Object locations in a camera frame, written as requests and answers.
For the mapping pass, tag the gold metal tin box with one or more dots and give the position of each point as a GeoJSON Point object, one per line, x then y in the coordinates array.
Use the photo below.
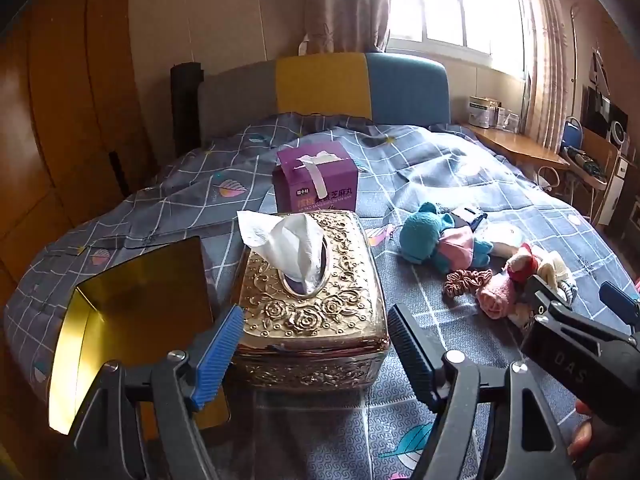
{"type": "Point", "coordinates": [125, 300]}

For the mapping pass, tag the white facial tissue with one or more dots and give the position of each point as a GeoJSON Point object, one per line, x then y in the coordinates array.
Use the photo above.
{"type": "Point", "coordinates": [285, 240]}

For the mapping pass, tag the beige patterned curtain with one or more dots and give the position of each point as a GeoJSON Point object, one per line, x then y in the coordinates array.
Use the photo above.
{"type": "Point", "coordinates": [345, 0]}

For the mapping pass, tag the person's right hand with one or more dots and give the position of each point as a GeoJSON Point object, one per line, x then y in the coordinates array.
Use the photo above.
{"type": "Point", "coordinates": [582, 435]}

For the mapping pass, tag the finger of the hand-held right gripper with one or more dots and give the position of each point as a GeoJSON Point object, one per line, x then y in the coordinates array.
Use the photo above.
{"type": "Point", "coordinates": [620, 300]}
{"type": "Point", "coordinates": [542, 292]}

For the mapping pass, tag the ornate gold tissue box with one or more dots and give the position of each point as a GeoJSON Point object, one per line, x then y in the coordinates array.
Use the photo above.
{"type": "Point", "coordinates": [310, 330]}

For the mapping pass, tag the grey checked bed blanket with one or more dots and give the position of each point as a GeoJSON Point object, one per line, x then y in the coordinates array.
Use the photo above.
{"type": "Point", "coordinates": [450, 170]}

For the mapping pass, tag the window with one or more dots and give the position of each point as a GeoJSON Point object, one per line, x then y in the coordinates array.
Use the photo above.
{"type": "Point", "coordinates": [450, 5]}

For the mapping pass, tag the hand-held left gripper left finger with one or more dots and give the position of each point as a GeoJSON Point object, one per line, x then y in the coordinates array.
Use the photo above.
{"type": "Point", "coordinates": [220, 355]}

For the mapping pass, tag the pink striped curtain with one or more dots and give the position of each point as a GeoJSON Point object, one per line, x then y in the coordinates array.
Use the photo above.
{"type": "Point", "coordinates": [547, 50]}

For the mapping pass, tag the mauve hair scrunchie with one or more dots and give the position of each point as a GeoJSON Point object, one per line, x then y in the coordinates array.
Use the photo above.
{"type": "Point", "coordinates": [465, 280]}

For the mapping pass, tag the purple cardboard box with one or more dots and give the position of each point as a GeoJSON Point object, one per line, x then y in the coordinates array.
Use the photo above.
{"type": "Point", "coordinates": [310, 195]}

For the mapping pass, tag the wooden wardrobe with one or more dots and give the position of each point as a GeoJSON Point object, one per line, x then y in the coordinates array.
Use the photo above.
{"type": "Point", "coordinates": [50, 110]}

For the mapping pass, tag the white box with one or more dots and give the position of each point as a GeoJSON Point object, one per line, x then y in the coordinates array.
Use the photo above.
{"type": "Point", "coordinates": [482, 112]}

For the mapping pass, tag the blue plush bear toy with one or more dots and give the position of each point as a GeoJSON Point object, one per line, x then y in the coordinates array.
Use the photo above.
{"type": "Point", "coordinates": [425, 230]}

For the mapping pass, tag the cream white sock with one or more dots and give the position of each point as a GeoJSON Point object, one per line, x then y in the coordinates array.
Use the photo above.
{"type": "Point", "coordinates": [550, 267]}

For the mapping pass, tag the red fluffy sock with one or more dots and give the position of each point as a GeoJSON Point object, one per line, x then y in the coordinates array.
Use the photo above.
{"type": "Point", "coordinates": [522, 262]}

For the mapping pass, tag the clear plastic container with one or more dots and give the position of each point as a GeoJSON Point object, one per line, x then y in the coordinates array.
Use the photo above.
{"type": "Point", "coordinates": [510, 120]}

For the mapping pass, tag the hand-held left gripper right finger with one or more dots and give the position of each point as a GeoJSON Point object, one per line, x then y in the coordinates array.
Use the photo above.
{"type": "Point", "coordinates": [407, 355]}

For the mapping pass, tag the blue chair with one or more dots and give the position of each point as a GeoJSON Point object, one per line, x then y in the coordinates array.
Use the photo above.
{"type": "Point", "coordinates": [571, 135]}

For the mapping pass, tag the grey yellow blue headboard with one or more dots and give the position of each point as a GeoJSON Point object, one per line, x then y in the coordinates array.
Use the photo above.
{"type": "Point", "coordinates": [320, 85]}

